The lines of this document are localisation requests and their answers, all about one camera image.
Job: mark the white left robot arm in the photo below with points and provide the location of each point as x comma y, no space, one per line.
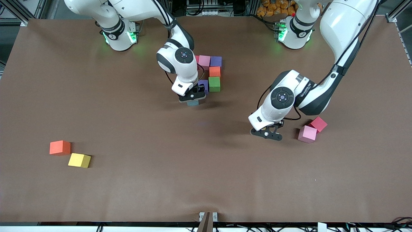
341,25

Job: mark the purple foam block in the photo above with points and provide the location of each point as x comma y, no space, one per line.
216,61
206,83

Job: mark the blue foam block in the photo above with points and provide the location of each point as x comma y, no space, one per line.
193,103

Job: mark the white electronics box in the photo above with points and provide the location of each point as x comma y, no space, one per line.
202,12

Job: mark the bag of orange items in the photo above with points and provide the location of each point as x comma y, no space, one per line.
273,8

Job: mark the mauve pink foam block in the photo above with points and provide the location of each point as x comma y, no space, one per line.
204,62

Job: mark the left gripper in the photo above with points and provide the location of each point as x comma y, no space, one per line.
280,123

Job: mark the yellow foam block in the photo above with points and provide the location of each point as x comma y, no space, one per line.
79,160

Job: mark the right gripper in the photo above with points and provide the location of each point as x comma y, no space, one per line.
201,90

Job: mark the orange foam block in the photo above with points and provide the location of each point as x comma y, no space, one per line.
60,148
215,71

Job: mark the large table cover sheet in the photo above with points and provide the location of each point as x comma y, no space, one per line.
206,187

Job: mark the aluminium frame rail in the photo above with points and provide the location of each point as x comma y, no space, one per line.
38,8

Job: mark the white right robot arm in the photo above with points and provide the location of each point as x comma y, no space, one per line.
180,64

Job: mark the metal edge bracket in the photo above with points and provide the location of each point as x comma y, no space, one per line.
215,216

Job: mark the green foam block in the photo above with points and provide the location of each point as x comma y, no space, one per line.
214,84

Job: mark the red foam block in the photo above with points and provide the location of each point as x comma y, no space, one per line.
319,123
196,59

